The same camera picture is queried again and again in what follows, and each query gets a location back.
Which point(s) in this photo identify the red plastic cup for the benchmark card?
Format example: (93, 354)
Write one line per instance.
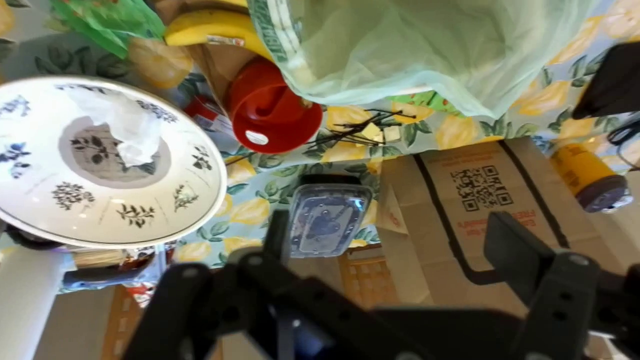
(273, 113)

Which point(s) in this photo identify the lemon print tablecloth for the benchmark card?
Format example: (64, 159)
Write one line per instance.
(400, 136)

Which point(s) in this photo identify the white paper towel roll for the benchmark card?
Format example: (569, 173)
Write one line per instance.
(27, 301)

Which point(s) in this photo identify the pale green bin liner bag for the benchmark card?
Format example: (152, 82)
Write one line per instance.
(427, 46)

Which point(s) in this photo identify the white crumpled tissue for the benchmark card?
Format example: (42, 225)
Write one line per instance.
(127, 126)

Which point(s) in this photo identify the crumpled green plastic bag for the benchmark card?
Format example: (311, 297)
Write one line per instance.
(107, 23)

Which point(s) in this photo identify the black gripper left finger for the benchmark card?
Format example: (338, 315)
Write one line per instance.
(220, 301)

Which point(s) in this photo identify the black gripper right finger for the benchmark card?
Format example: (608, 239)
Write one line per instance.
(561, 301)

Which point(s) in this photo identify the yellow banana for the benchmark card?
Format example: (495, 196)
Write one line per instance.
(212, 30)

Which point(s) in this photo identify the white floral ceramic bowl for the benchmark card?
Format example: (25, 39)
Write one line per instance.
(52, 193)

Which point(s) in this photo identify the yellow bottle purple cap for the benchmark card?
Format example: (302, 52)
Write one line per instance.
(587, 176)

